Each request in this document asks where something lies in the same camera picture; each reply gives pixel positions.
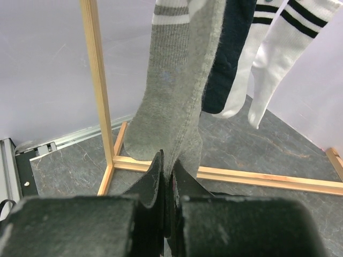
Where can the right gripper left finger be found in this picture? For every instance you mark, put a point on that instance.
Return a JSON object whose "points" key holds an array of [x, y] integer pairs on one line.
{"points": [[146, 201]]}

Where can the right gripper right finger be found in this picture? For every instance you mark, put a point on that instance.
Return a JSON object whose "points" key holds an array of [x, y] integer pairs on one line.
{"points": [[190, 206]]}

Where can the grey sock with white stripes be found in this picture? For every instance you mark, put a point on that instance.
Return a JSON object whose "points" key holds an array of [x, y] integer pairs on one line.
{"points": [[184, 40]]}

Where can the dark navy sock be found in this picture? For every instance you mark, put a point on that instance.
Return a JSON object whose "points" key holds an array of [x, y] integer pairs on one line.
{"points": [[237, 19]]}

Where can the white sock black stripes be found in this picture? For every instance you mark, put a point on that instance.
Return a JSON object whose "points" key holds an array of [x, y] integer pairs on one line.
{"points": [[263, 16]]}

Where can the wooden drying rack frame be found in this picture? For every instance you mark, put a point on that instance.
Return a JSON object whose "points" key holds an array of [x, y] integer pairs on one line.
{"points": [[112, 147]]}

